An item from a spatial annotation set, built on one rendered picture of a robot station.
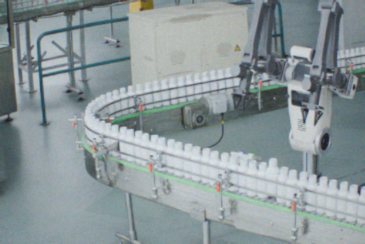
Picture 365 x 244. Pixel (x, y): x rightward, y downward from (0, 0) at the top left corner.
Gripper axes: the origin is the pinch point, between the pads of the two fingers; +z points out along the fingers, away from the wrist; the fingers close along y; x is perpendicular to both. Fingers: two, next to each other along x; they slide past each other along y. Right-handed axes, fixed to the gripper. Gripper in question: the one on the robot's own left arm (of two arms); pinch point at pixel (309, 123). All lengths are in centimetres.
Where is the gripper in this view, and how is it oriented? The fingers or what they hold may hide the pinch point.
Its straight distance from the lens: 370.0
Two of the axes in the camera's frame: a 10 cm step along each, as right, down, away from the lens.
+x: 5.7, 1.3, 8.1
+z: -2.2, 9.8, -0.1
